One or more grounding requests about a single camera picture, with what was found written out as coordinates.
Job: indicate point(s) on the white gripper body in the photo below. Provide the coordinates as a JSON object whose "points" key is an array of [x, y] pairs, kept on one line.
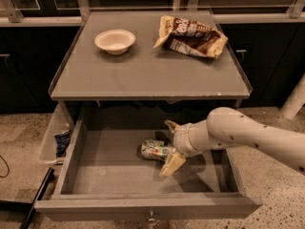
{"points": [[182, 141]]}

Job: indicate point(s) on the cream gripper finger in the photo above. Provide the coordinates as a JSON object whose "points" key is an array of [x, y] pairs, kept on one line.
{"points": [[173, 127], [172, 163]]}

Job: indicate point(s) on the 7up soda can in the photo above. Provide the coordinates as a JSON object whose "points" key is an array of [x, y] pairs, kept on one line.
{"points": [[155, 149]]}

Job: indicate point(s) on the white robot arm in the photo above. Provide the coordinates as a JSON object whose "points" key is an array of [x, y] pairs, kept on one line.
{"points": [[226, 126]]}

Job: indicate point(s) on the grey open top drawer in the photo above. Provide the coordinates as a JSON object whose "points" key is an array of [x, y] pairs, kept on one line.
{"points": [[104, 177]]}

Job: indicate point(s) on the brown chip bag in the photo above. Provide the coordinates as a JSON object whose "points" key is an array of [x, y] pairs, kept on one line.
{"points": [[190, 37]]}

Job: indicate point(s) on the white paper bowl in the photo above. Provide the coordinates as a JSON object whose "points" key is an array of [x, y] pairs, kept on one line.
{"points": [[114, 42]]}

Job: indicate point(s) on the blue snack packet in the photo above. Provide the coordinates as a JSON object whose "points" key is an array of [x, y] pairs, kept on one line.
{"points": [[62, 141]]}

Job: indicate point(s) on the clear plastic bin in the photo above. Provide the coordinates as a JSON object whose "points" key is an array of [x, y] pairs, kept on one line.
{"points": [[58, 124]]}

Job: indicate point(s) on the black bar on floor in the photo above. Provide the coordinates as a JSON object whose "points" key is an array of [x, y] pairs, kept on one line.
{"points": [[49, 176]]}

